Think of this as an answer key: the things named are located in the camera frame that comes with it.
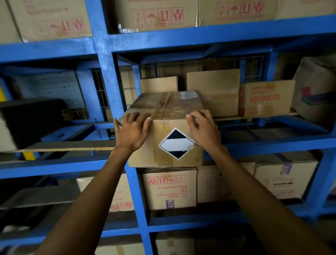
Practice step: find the grey perforated panel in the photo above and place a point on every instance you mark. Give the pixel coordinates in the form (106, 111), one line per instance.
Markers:
(47, 89)

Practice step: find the diamond label cardboard box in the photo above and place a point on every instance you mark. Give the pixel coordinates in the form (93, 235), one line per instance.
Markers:
(168, 105)

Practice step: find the wide wooden plank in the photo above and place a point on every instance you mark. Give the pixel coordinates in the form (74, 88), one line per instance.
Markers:
(65, 145)

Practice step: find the blue metal shelving rack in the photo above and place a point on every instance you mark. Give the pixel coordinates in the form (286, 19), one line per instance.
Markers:
(183, 34)

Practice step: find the row of top-shelf cartons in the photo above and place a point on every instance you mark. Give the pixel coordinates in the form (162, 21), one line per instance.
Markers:
(168, 189)

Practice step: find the person's right hand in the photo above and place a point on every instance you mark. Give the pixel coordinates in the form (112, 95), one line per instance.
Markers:
(206, 131)

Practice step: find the person's right forearm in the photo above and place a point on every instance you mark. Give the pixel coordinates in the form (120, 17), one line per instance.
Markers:
(257, 202)

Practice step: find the person's left forearm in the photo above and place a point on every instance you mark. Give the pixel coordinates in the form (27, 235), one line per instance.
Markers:
(92, 205)

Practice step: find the red lettered cardboard box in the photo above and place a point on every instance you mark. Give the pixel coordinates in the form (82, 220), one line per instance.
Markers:
(283, 107)

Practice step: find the person's left hand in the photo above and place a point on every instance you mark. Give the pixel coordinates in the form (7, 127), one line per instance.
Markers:
(131, 134)

